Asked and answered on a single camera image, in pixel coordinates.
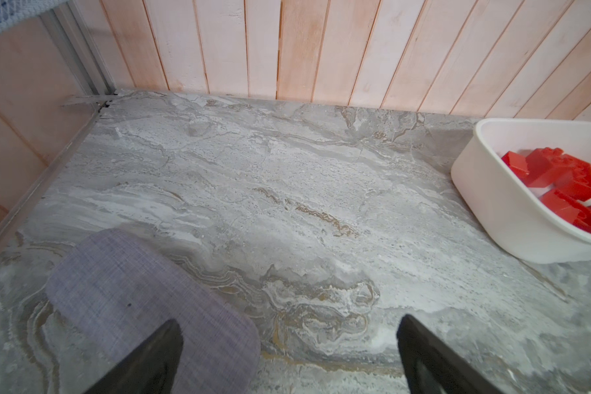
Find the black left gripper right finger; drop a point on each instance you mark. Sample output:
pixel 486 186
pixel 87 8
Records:
pixel 431 366

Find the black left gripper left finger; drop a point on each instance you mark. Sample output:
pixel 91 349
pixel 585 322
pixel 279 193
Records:
pixel 150 368

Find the long red lego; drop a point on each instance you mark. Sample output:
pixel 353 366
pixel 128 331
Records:
pixel 576 181

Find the small red lego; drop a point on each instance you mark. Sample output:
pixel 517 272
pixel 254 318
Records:
pixel 545 166

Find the white bin with red legos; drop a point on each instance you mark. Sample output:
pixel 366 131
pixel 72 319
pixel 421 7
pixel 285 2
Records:
pixel 510 212

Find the grey pouch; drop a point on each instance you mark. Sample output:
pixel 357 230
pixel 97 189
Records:
pixel 117 289

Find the white wire shelf rack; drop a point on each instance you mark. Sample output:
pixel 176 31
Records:
pixel 13 12

